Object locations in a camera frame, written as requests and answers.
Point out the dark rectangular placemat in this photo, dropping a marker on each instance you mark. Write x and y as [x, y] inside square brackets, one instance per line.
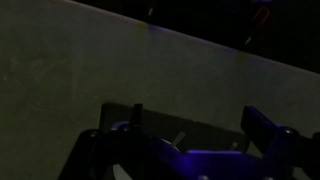
[198, 136]

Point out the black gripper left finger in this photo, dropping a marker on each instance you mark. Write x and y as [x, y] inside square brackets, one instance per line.
[96, 151]

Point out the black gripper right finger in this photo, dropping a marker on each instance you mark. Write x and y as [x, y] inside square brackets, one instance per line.
[283, 147]

